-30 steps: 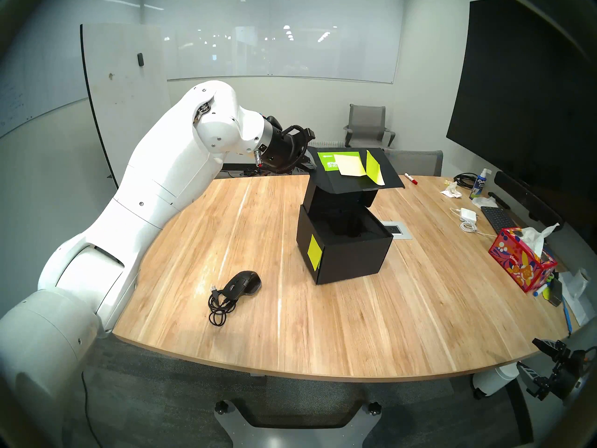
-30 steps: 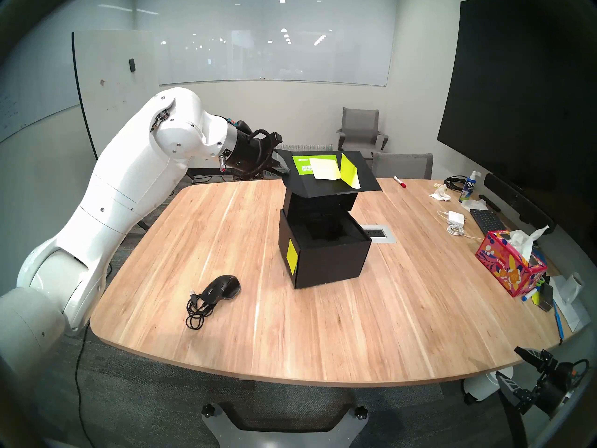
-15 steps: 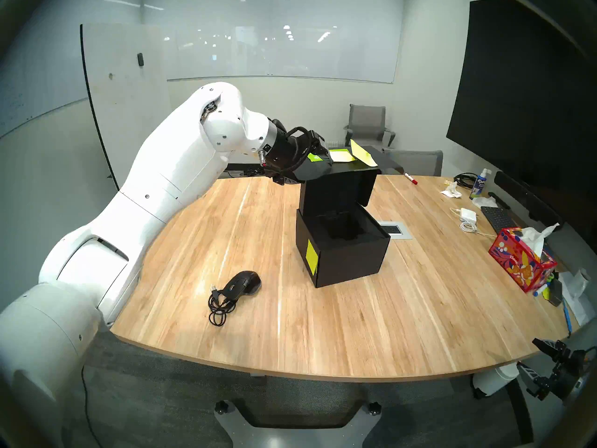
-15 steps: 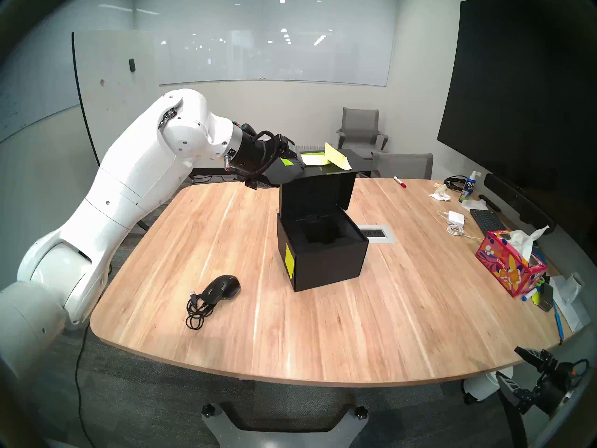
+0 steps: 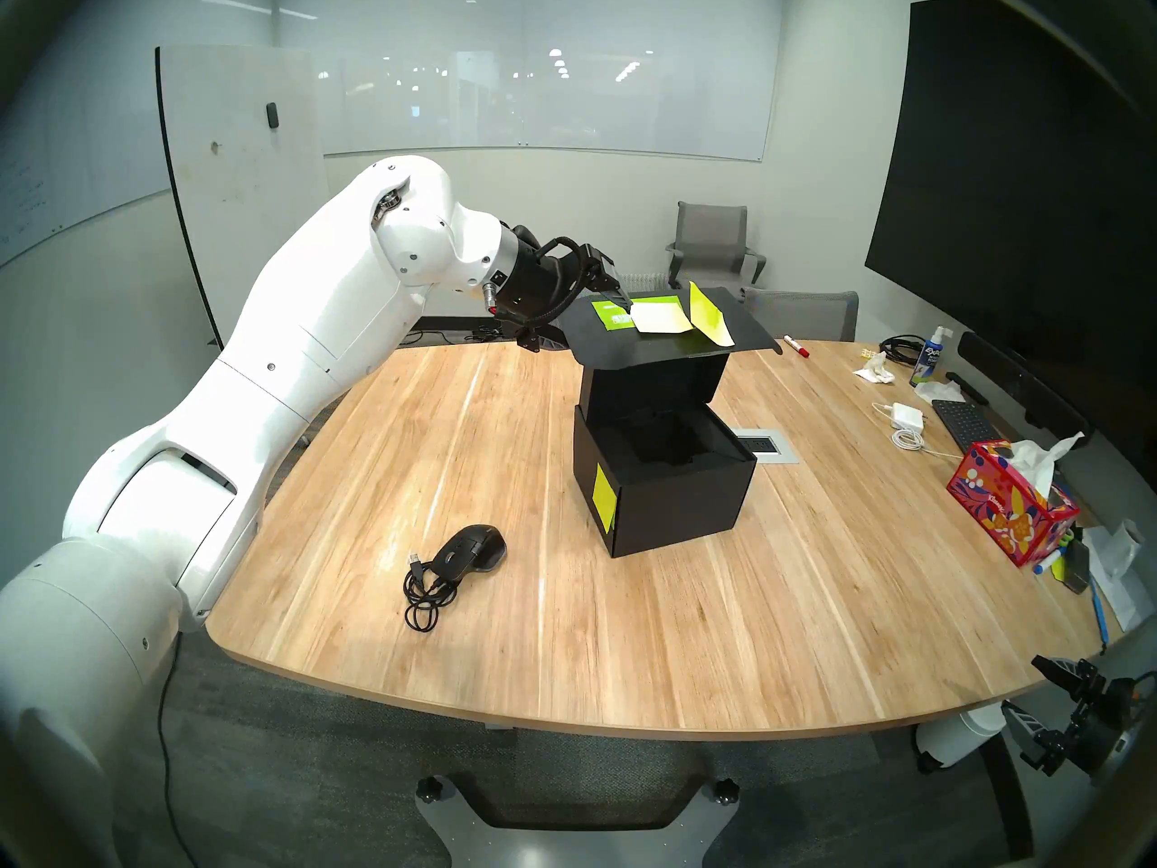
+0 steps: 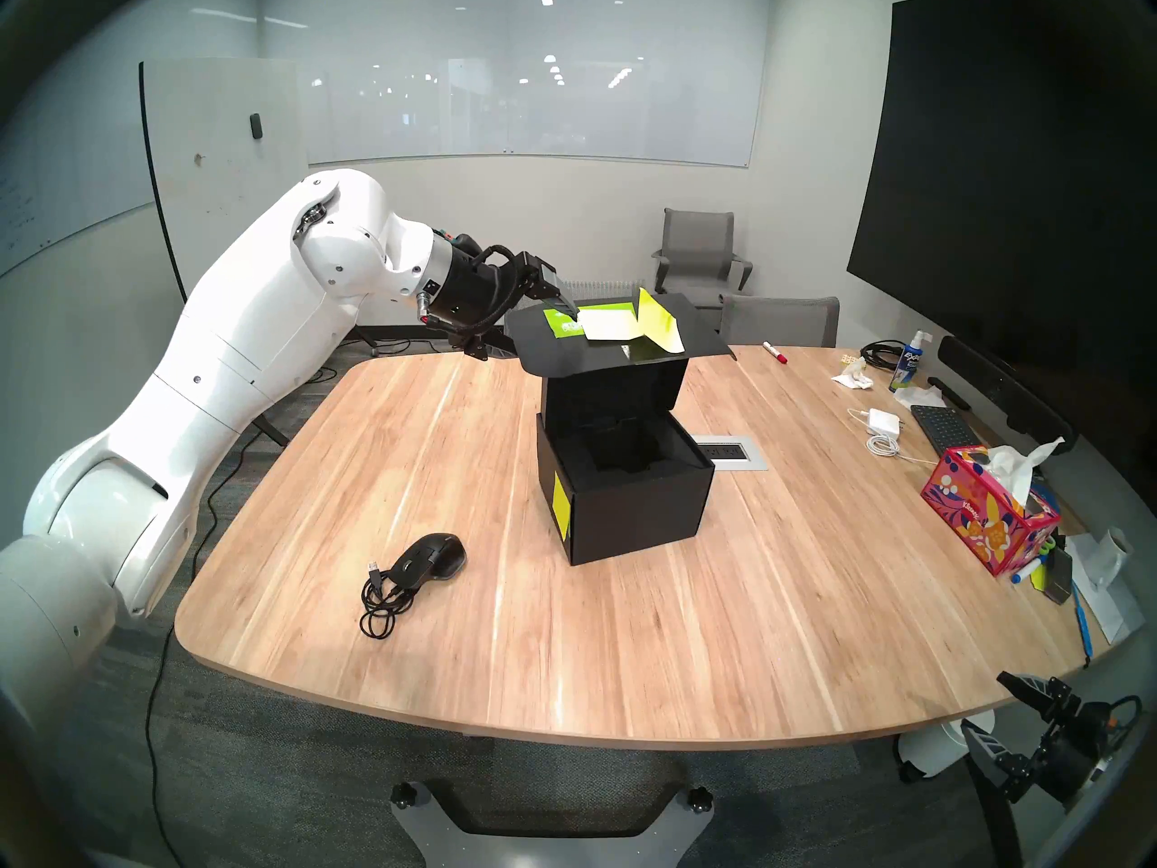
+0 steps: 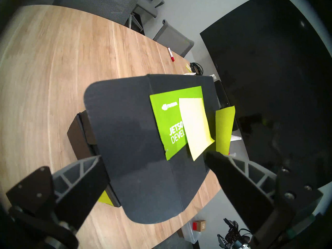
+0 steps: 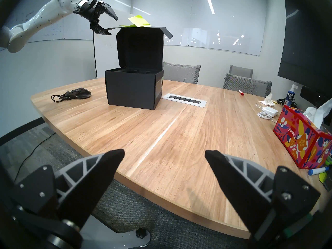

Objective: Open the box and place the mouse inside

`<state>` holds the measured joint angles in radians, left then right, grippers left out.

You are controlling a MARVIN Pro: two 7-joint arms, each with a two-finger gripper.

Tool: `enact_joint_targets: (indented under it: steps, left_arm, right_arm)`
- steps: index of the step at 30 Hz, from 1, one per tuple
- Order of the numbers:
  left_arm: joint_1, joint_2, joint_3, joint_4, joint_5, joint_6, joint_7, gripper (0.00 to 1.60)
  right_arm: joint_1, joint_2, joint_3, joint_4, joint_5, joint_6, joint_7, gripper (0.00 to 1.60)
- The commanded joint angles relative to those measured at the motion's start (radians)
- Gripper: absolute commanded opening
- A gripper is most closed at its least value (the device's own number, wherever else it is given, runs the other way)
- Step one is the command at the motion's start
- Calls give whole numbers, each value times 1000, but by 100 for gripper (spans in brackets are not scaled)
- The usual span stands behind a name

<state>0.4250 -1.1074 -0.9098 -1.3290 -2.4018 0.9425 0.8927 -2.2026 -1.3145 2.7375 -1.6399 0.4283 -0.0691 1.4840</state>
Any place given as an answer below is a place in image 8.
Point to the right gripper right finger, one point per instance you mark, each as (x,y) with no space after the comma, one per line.
(241,188)

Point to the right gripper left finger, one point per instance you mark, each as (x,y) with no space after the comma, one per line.
(85,188)

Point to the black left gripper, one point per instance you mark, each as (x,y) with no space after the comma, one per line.
(89,11)

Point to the black cardboard box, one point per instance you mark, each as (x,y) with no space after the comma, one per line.
(129,90)

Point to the black computer mouse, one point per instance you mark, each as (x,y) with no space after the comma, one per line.
(81,93)

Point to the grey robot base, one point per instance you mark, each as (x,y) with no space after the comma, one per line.
(111,235)

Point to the colourful floral tissue box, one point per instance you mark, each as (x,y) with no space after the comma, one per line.
(301,138)

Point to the yellow-green sticky note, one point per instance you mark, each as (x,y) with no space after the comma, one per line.
(140,20)

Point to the blue whiteboard marker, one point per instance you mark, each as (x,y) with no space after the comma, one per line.
(317,171)

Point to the crumpled white tissue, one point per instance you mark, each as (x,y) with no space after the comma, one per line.
(267,100)

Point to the grey mesh office chair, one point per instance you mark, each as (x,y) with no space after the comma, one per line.
(181,72)
(247,85)

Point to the whiteboard cleaner spray bottle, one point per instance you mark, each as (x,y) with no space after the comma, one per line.
(290,96)

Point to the silver table power grommet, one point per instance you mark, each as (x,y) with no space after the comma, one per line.
(184,100)

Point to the linear ceiling light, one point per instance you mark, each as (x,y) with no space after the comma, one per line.
(209,2)

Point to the black video conference bar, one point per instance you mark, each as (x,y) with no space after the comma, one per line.
(311,95)

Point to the grey office chair with armrests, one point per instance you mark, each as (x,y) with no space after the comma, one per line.
(241,71)

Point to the wall whiteboard with writing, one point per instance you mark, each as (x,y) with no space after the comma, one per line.
(52,30)

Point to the glass wall whiteboard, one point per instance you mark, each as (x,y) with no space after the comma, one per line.
(207,28)

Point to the large black wall display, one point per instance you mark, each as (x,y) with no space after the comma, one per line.
(308,43)

